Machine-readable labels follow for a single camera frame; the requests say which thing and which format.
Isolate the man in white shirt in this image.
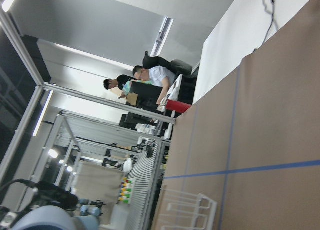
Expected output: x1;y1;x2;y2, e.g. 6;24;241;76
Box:
132;65;176;105

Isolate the man in black shirt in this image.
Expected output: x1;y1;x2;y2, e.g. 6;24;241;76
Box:
103;74;135;90

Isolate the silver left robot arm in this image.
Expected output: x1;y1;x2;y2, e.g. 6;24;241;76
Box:
73;205;101;230

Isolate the white wire cup holder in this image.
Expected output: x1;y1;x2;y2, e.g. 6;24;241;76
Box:
157;188;218;229

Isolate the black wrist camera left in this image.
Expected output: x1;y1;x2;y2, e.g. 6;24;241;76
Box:
0;178;79;211

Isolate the red cylinder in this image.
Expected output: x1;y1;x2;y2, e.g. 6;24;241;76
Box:
166;99;192;113

